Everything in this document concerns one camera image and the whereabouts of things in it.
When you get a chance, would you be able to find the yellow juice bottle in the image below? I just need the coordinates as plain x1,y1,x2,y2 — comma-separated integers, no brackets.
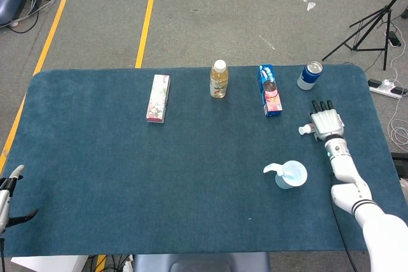
209,59,230,98

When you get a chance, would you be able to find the blue table mat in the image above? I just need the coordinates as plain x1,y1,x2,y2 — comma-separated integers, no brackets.
0,64,400,257

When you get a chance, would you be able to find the black tripod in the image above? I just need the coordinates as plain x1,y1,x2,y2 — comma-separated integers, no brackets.
321,0,408,71

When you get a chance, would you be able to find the white power strip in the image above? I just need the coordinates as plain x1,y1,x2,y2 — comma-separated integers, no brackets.
368,78,408,99

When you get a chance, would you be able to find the white cable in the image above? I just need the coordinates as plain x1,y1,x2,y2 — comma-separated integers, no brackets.
386,48,408,149

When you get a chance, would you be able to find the blue cookie box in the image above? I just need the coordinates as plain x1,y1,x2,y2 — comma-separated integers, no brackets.
256,64,284,118

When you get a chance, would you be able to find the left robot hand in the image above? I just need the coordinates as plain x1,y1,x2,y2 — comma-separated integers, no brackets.
0,164,40,234

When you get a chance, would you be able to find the black power adapter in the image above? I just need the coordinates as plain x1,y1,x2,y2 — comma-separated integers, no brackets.
388,31,402,47

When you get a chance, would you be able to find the blue soda can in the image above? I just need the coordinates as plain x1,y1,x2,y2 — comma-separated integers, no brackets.
296,61,323,90

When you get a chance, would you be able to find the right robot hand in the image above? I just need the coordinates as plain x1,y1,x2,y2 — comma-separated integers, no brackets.
307,99,346,142

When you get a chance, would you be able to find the white cup with handle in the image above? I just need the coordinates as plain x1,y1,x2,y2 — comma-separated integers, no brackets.
263,160,309,190

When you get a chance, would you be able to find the floral pink white box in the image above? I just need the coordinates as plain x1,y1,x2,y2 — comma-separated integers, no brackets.
145,74,171,124

